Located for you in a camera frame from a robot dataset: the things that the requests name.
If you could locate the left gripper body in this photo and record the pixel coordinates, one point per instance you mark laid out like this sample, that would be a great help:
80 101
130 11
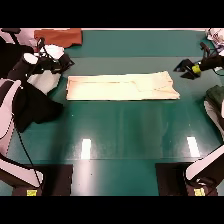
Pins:
56 66

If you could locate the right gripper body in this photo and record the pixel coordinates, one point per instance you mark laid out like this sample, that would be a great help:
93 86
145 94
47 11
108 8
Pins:
206 63

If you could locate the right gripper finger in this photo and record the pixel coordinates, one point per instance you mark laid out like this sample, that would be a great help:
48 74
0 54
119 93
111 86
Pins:
190 75
186 65

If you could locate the cream shirt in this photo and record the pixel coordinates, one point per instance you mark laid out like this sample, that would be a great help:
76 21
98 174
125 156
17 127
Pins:
116 88

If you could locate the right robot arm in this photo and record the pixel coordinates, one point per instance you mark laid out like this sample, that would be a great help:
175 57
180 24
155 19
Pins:
206 163

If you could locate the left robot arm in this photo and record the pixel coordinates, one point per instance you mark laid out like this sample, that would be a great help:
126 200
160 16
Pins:
8 110

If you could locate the pale grey garment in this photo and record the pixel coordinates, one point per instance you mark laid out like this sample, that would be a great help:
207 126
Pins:
45 81

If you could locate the rust brown garment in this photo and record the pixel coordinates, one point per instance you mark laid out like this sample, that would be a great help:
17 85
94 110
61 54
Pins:
60 36

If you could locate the white patterned garment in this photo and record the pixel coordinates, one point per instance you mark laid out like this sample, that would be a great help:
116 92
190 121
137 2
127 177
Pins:
217 35

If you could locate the dark green garment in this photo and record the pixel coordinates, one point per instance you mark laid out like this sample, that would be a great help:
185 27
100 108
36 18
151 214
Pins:
216 96

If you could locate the beige garment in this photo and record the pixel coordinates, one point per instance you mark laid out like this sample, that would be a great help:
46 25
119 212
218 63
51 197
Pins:
215 116

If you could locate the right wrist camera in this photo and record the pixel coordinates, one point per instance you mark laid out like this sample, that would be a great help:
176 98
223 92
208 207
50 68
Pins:
206 49

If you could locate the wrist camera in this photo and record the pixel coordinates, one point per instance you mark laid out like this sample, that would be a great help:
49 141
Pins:
206 49
41 46

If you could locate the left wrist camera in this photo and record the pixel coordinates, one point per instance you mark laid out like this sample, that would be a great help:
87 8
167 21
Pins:
41 46

